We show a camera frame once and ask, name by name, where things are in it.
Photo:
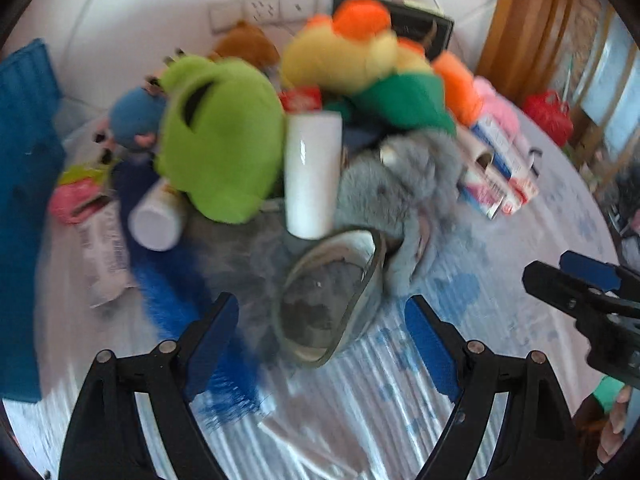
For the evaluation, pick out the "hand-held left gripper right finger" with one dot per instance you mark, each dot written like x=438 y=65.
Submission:
x=430 y=355

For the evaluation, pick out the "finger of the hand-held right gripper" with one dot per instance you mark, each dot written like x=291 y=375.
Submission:
x=592 y=270
x=555 y=285

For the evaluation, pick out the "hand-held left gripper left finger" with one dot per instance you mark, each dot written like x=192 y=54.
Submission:
x=216 y=340

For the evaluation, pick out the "narrow pink striped box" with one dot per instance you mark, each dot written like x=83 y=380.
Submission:
x=480 y=197

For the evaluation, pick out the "clear safety goggles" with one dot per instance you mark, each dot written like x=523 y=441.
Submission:
x=325 y=300

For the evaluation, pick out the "white plastic bottle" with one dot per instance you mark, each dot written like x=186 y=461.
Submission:
x=157 y=220

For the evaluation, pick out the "white face mask packet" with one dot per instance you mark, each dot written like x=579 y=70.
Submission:
x=102 y=255

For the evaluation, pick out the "blue plastic container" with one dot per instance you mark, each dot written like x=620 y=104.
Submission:
x=25 y=210

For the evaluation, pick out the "person's right hand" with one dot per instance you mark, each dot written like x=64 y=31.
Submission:
x=617 y=430

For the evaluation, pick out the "blue patterned white cloth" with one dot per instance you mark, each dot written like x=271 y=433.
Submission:
x=500 y=270

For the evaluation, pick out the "blue fuzzy cloth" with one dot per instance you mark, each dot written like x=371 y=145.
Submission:
x=170 y=300

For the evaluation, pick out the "large blue white toothpaste box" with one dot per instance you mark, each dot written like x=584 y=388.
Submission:
x=505 y=150

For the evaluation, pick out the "white lint roll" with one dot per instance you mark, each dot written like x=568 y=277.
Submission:
x=475 y=152

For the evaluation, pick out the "red mesh bag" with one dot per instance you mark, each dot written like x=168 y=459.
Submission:
x=547 y=115

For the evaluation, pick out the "grey plush toy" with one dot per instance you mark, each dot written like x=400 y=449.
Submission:
x=395 y=195

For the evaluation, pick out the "lime green plush toy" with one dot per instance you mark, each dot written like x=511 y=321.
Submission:
x=220 y=150

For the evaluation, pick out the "white tumbler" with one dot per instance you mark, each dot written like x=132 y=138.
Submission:
x=312 y=175

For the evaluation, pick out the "pink and green toy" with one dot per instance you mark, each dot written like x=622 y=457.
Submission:
x=80 y=195

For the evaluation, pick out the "pink pig plush orange dress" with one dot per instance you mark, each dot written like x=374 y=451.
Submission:
x=460 y=90

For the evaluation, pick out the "blue pig plush toy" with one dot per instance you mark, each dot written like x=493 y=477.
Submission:
x=135 y=115

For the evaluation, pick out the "small red packet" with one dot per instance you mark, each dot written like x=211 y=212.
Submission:
x=300 y=100

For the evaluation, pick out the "brown plush toy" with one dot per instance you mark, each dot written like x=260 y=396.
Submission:
x=247 y=45

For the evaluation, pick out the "yellow green dinosaur plush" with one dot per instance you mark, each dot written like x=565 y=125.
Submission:
x=325 y=60

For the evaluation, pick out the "wooden frame post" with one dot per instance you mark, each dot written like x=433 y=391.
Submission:
x=530 y=20

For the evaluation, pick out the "blank white wall plate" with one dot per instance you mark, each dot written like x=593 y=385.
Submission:
x=225 y=16

